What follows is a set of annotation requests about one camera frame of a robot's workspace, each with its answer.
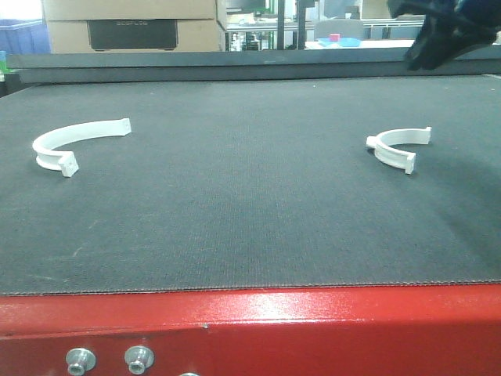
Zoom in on left silver bolt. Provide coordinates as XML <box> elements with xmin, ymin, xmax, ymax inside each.
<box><xmin>66</xmin><ymin>348</ymin><xmax>96</xmax><ymax>376</ymax></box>

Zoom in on right silver bolt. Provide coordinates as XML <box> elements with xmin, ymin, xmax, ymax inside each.
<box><xmin>124</xmin><ymin>345</ymin><xmax>155</xmax><ymax>375</ymax></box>

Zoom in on black conveyor end rail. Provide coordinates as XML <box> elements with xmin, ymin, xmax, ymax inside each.
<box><xmin>6</xmin><ymin>45</ymin><xmax>500</xmax><ymax>84</ymax></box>

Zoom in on white PVC pipe clamp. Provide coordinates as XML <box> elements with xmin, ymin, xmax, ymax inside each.
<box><xmin>366</xmin><ymin>127</ymin><xmax>432</xmax><ymax>175</ymax></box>

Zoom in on large white PVC clamp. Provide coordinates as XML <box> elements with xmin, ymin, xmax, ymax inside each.
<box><xmin>31</xmin><ymin>117</ymin><xmax>132</xmax><ymax>179</ymax></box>

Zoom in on stacked cardboard boxes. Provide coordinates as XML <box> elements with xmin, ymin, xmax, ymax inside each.
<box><xmin>42</xmin><ymin>0</ymin><xmax>226</xmax><ymax>54</ymax></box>

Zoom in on shallow blue tray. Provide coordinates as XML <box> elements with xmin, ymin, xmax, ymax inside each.
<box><xmin>316</xmin><ymin>38</ymin><xmax>362</xmax><ymax>49</ymax></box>

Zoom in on dark robot gripper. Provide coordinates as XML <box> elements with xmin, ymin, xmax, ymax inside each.
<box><xmin>387</xmin><ymin>0</ymin><xmax>499</xmax><ymax>71</ymax></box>

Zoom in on silver bolt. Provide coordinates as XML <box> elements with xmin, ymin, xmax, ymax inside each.
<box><xmin>124</xmin><ymin>345</ymin><xmax>155</xmax><ymax>375</ymax></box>
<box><xmin>66</xmin><ymin>348</ymin><xmax>96</xmax><ymax>376</ymax></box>

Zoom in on red machine frame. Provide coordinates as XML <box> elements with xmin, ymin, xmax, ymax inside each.
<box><xmin>1</xmin><ymin>284</ymin><xmax>500</xmax><ymax>375</ymax></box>

